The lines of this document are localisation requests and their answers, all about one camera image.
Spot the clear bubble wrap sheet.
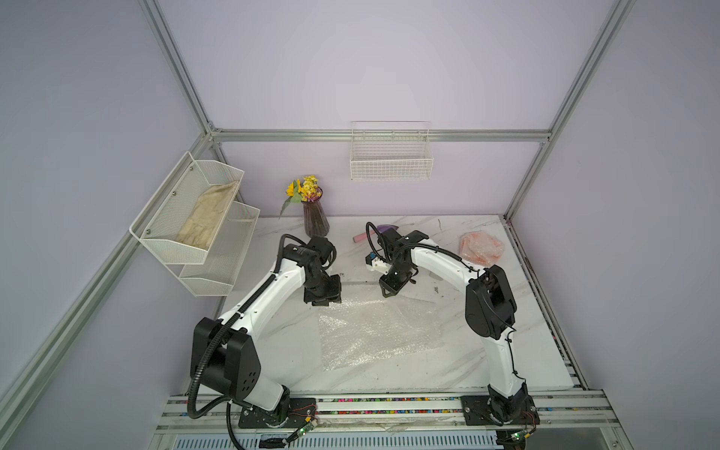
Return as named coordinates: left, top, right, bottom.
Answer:
left=457, top=229, right=506, bottom=269

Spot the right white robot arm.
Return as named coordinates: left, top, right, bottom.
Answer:
left=366, top=229, right=530, bottom=424

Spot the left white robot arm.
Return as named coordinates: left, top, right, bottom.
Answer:
left=187, top=234, right=341, bottom=423

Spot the pink purple scoop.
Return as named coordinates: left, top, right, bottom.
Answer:
left=352, top=223, right=401, bottom=244

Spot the dark glass vase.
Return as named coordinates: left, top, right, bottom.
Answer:
left=302, top=199, right=330, bottom=238

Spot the yellow flower bouquet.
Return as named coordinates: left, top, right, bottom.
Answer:
left=279, top=175, right=324, bottom=217

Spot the white mesh lower shelf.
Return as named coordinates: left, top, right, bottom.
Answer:
left=179, top=202, right=260, bottom=297

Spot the white mesh shelf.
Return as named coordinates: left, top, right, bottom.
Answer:
left=179, top=202, right=260, bottom=297
left=129, top=153, right=245, bottom=266

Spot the beige folded cloth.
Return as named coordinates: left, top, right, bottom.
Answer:
left=175, top=181, right=240, bottom=251

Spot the white mesh upper shelf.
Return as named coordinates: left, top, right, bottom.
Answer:
left=129, top=153, right=245, bottom=266

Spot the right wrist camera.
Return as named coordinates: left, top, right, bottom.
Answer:
left=365, top=252, right=391, bottom=275

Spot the white wire wall basket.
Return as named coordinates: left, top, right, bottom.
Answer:
left=350, top=121, right=434, bottom=181

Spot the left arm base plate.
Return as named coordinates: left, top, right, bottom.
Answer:
left=235, top=397, right=317, bottom=429

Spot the left black corrugated cable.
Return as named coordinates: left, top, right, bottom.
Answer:
left=186, top=232, right=308, bottom=450

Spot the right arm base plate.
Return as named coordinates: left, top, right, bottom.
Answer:
left=460, top=393, right=540, bottom=427

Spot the aluminium mounting rail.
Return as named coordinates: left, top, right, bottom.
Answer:
left=154, top=389, right=620, bottom=437

